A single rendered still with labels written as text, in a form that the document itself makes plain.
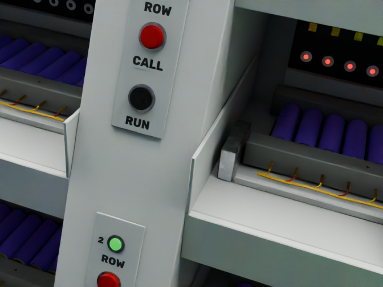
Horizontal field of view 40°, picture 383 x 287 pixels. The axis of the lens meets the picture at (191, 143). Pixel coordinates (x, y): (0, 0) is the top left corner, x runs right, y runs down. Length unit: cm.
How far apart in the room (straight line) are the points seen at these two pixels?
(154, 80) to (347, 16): 13
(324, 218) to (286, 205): 3
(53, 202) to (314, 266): 21
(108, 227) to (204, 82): 13
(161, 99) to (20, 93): 17
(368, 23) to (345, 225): 15
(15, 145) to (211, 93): 18
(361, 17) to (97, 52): 18
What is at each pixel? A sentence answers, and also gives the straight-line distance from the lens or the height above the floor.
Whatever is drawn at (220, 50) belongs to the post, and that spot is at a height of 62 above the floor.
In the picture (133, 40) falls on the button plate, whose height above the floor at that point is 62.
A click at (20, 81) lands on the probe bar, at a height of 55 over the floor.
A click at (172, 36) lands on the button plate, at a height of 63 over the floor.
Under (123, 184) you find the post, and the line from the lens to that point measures 39.
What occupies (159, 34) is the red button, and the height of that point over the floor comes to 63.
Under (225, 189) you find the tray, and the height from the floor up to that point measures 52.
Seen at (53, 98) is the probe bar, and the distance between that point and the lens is 48.
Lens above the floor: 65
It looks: 15 degrees down
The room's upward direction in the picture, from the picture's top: 12 degrees clockwise
